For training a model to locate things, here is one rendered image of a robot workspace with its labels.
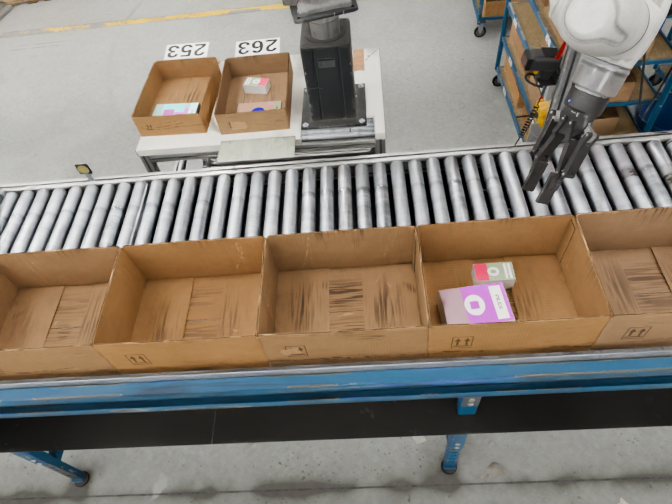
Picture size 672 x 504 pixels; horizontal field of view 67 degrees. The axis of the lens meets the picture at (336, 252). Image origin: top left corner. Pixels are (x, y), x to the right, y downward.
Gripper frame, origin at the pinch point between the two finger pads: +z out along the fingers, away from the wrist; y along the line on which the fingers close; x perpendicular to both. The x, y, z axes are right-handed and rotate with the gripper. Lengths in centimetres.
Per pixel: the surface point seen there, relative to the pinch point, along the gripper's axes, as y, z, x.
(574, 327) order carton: -16.8, 25.2, -13.0
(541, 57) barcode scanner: 61, -18, -31
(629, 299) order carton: -6.6, 23.5, -37.7
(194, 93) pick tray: 143, 42, 66
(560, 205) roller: 39, 21, -47
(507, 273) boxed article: 6.4, 28.1, -10.4
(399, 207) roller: 56, 38, -1
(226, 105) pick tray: 130, 40, 53
